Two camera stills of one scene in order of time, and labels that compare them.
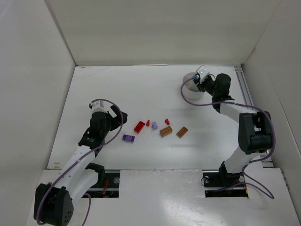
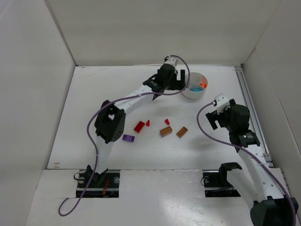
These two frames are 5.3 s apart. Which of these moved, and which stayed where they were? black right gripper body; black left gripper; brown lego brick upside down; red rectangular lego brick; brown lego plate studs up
Moved: black left gripper; black right gripper body
Stayed: brown lego plate studs up; red rectangular lego brick; brown lego brick upside down
